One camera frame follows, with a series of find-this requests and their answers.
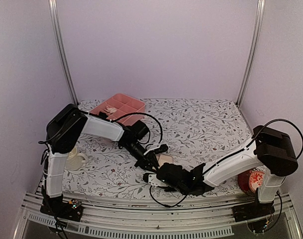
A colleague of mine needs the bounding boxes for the peach underwear pile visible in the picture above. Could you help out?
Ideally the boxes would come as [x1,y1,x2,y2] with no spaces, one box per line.
[156,154,173,168]

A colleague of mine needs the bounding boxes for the pink compartment organizer box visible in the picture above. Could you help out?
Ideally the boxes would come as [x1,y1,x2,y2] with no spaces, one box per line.
[90,93,145,120]

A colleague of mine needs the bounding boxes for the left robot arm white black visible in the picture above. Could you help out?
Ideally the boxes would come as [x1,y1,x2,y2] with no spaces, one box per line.
[38,104,160,222]

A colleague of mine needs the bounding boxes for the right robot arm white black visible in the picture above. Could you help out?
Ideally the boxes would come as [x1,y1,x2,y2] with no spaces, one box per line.
[143,125,298,222]

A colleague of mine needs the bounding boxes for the beige rolled underwear in box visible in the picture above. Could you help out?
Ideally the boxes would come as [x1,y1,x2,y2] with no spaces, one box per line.
[104,105,117,114]

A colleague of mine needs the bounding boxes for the black rolled underwear back middle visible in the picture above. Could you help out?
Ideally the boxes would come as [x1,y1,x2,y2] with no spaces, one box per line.
[99,112,108,119]

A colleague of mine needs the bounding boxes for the floral patterned table mat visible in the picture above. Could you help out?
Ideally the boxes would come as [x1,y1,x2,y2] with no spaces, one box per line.
[62,99,251,201]

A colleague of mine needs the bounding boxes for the red floral round tin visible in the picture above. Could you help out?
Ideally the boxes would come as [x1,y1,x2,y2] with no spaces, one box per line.
[237,169,265,197]

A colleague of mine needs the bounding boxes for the cream ceramic mug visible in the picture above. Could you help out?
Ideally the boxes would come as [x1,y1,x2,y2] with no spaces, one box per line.
[65,146,89,171]

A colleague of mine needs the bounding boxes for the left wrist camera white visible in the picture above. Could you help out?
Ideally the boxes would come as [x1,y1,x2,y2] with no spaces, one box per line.
[143,144,169,155]

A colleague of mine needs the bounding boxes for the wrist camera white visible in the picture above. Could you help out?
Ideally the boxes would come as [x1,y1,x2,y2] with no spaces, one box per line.
[143,144,169,155]
[143,173,169,188]

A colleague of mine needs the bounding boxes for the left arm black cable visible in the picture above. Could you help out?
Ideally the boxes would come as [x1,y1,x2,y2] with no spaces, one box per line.
[86,112,164,145]

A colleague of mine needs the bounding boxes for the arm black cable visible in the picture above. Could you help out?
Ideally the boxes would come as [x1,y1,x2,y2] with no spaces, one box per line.
[149,119,303,208]
[86,112,164,145]

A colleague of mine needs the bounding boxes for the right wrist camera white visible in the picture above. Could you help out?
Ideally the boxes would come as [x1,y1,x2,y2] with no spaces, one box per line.
[143,173,169,188]

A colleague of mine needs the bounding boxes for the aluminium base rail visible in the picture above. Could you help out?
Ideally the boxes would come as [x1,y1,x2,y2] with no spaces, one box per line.
[13,193,303,239]

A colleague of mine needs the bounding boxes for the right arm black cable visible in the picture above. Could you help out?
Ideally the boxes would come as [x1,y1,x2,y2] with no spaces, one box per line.
[149,119,303,208]

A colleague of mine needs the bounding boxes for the left aluminium frame post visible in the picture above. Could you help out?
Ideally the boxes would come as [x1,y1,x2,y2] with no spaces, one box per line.
[48,0,79,105]

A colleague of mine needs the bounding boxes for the aluminium frame post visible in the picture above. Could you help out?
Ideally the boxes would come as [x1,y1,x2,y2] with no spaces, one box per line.
[236,0,265,108]
[48,0,79,105]

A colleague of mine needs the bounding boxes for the right aluminium frame post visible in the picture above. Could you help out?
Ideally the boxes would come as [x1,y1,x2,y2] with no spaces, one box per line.
[236,0,265,108]

